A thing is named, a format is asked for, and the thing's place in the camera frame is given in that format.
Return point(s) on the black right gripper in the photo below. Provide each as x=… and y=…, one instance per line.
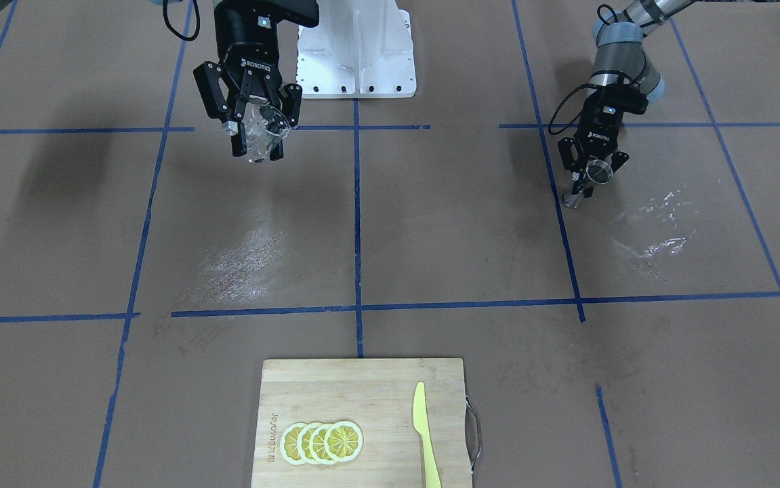
x=249, y=42

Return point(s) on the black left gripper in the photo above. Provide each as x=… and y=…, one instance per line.
x=596, y=129

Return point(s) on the steel measuring jigger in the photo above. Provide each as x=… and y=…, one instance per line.
x=595, y=172

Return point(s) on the clear glass cup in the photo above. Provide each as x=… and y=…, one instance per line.
x=256, y=137

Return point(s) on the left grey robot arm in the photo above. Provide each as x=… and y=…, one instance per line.
x=624, y=81

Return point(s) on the yellow plastic knife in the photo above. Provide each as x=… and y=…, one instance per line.
x=421, y=425

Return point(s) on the bamboo cutting board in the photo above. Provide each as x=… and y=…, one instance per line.
x=301, y=398

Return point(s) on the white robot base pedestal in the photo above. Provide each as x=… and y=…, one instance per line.
x=360, y=49

